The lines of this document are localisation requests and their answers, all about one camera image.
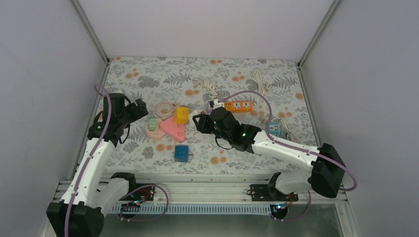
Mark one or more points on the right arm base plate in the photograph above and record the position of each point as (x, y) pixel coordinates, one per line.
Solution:
(264, 192)

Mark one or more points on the aluminium rail frame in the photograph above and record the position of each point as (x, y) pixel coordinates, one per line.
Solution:
(207, 189)

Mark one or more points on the white plug adapter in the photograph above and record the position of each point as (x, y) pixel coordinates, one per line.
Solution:
(195, 113)

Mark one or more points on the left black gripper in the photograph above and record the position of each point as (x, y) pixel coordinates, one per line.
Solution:
(142, 107)

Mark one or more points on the orange power strip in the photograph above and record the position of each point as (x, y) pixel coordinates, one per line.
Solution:
(238, 106)

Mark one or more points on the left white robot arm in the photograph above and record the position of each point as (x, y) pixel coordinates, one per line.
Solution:
(81, 211)

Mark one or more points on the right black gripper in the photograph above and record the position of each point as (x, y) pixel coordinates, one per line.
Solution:
(202, 126)

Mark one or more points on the teal power strip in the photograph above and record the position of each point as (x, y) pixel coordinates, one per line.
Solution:
(274, 129)

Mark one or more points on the yellow cube socket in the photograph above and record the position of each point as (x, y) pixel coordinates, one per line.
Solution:
(181, 115)

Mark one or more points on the pink triangular power strip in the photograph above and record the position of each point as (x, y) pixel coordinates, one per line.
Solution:
(174, 130)

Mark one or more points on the dark blue cube socket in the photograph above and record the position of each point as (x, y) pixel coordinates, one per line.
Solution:
(181, 153)

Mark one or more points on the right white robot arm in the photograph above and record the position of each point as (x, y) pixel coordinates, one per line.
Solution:
(321, 169)

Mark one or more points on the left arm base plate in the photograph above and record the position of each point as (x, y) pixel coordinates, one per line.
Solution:
(137, 194)

